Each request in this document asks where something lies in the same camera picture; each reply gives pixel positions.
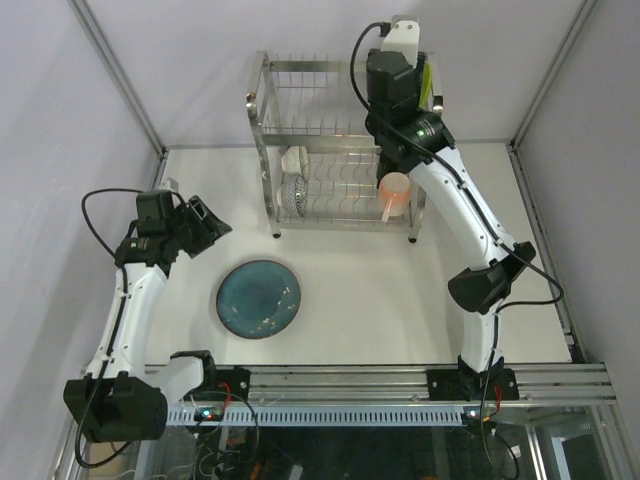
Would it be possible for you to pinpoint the aluminium front rail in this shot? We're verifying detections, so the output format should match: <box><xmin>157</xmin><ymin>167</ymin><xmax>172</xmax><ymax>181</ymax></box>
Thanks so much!
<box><xmin>72</xmin><ymin>363</ymin><xmax>619</xmax><ymax>407</ymax></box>

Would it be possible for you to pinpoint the pink ceramic mug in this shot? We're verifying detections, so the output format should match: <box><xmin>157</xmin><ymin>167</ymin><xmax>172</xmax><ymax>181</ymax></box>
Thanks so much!
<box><xmin>378</xmin><ymin>172</ymin><xmax>412</xmax><ymax>223</ymax></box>

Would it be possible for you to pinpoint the blue glazed ceramic plate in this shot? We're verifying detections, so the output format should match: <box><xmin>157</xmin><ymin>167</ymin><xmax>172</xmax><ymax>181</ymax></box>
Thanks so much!
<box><xmin>214</xmin><ymin>260</ymin><xmax>302</xmax><ymax>340</ymax></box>

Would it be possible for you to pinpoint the dark blue patterned bowl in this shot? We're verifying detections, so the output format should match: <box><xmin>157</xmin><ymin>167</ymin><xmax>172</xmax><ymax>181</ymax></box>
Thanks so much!
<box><xmin>276</xmin><ymin>175</ymin><xmax>308</xmax><ymax>217</ymax></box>

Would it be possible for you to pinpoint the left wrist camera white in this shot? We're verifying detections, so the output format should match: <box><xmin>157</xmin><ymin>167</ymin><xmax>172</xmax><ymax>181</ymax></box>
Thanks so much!
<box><xmin>158</xmin><ymin>177</ymin><xmax>179</xmax><ymax>193</ymax></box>

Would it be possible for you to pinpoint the black mug cream inside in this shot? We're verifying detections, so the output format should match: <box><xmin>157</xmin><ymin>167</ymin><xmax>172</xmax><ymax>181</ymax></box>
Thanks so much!
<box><xmin>376</xmin><ymin>152</ymin><xmax>397</xmax><ymax>187</ymax></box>

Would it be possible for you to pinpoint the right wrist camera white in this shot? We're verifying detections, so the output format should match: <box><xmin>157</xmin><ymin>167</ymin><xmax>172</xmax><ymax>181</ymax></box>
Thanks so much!
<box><xmin>381</xmin><ymin>15</ymin><xmax>420</xmax><ymax>67</ymax></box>

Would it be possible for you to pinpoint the lime green plate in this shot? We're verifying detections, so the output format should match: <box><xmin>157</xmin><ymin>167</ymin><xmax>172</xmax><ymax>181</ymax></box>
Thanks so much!
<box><xmin>419</xmin><ymin>62</ymin><xmax>432</xmax><ymax>110</ymax></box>

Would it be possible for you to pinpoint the teal patterned white bowl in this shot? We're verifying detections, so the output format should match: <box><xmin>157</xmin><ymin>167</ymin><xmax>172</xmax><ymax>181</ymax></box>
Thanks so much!
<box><xmin>281</xmin><ymin>146</ymin><xmax>311</xmax><ymax>181</ymax></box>

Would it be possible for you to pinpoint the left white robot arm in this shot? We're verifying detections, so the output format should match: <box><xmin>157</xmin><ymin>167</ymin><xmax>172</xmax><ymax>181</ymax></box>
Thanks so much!
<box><xmin>63</xmin><ymin>190</ymin><xmax>232</xmax><ymax>443</ymax></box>

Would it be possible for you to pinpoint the aluminium frame post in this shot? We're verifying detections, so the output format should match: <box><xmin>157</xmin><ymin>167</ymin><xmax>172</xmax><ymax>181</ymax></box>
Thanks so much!
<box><xmin>508</xmin><ymin>0</ymin><xmax>601</xmax><ymax>151</ymax></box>
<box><xmin>67</xmin><ymin>0</ymin><xmax>166</xmax><ymax>158</ymax></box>

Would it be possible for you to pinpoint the aluminium frame post left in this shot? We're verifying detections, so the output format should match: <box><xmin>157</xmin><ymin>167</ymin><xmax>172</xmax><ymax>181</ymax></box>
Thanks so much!
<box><xmin>67</xmin><ymin>0</ymin><xmax>166</xmax><ymax>158</ymax></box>

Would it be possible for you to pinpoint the perforated cable tray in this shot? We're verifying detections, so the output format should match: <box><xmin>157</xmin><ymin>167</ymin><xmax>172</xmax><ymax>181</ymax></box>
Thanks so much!
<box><xmin>167</xmin><ymin>405</ymin><xmax>467</xmax><ymax>427</ymax></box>

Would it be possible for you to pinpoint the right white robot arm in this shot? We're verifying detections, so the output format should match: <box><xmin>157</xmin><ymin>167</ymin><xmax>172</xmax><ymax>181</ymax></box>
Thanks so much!
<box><xmin>365</xmin><ymin>49</ymin><xmax>536</xmax><ymax>399</ymax></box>

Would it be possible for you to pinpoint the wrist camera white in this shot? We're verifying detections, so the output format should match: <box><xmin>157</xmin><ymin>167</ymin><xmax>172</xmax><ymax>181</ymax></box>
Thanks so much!
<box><xmin>158</xmin><ymin>177</ymin><xmax>179</xmax><ymax>193</ymax></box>
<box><xmin>381</xmin><ymin>15</ymin><xmax>420</xmax><ymax>67</ymax></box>

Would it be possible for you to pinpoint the stainless steel dish rack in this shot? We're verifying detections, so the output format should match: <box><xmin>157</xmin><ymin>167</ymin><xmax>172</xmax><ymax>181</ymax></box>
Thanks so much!
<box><xmin>245</xmin><ymin>51</ymin><xmax>426</xmax><ymax>242</ymax></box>

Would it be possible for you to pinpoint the aluminium frame post right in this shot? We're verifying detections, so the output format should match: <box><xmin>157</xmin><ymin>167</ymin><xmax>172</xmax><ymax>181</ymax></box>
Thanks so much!
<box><xmin>508</xmin><ymin>0</ymin><xmax>601</xmax><ymax>151</ymax></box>

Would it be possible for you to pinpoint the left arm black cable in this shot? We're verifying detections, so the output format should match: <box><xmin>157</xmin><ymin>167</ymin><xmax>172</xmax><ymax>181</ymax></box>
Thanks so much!
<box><xmin>81</xmin><ymin>188</ymin><xmax>146</xmax><ymax>256</ymax></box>

